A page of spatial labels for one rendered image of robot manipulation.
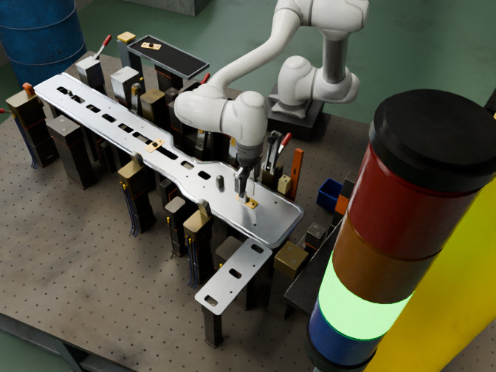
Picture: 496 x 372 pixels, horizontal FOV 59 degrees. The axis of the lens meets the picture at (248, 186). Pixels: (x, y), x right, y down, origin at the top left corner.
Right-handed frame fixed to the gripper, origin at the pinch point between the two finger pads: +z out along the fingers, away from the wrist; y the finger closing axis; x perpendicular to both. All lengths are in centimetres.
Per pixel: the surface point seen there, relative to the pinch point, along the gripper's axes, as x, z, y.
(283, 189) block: 9.0, 1.7, -10.8
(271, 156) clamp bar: -0.1, -6.4, -14.6
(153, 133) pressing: -52, 4, -5
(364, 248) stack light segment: 56, -94, 67
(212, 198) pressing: -10.4, 4.7, 7.0
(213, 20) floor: -220, 103, -241
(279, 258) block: 25.3, -1.1, 16.6
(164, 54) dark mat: -71, -12, -33
